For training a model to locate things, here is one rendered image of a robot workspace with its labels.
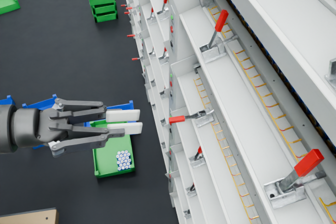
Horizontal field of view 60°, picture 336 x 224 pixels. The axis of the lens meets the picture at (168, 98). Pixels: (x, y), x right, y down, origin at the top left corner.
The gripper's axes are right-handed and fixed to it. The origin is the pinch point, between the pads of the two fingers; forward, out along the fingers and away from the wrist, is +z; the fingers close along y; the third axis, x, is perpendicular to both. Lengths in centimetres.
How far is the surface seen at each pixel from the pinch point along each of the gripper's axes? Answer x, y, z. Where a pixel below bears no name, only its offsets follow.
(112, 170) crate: -92, -42, 4
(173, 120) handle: 0.0, 0.3, 10.7
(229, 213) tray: -1.8, 21.0, 16.8
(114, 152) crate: -89, -51, 6
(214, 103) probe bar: 2.9, -1.7, 20.0
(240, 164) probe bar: 2.9, 14.1, 20.1
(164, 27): -1.5, -38.4, 16.7
